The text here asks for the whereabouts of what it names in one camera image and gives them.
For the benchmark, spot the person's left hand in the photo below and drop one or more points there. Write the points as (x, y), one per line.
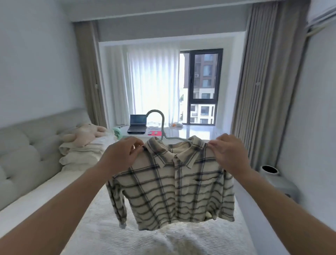
(120, 155)

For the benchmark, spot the person's right hand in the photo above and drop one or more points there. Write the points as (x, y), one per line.
(231, 155)

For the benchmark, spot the light green hanger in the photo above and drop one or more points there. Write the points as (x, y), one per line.
(163, 123)

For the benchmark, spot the cream plaid shirt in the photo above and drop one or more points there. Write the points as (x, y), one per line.
(170, 194)

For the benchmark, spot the person's right forearm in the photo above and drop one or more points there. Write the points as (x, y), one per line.
(288, 215)

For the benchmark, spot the person's left forearm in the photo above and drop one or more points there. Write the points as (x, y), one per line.
(52, 218)

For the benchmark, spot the small green fan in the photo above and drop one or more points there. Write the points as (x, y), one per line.
(118, 133)

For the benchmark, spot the white bay window ledge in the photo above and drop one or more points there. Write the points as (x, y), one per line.
(204, 132)

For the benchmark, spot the black laptop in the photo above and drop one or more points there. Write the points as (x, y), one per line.
(137, 122)

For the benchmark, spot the stack of white bedding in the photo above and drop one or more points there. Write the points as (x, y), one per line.
(78, 157)

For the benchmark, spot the beige plush toy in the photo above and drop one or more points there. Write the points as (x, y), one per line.
(84, 134)

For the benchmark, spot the small orange white toy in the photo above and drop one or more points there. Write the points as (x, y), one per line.
(178, 125)

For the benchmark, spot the dark framed window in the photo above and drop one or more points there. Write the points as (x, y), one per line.
(202, 78)

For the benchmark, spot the beige curtain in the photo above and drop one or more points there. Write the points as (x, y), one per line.
(262, 78)
(89, 78)

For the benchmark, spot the white sheer curtain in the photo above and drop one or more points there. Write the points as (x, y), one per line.
(152, 78)

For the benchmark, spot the bed with white bedspread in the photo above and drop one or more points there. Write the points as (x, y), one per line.
(86, 231)

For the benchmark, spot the white air conditioner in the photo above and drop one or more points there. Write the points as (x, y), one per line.
(320, 10)

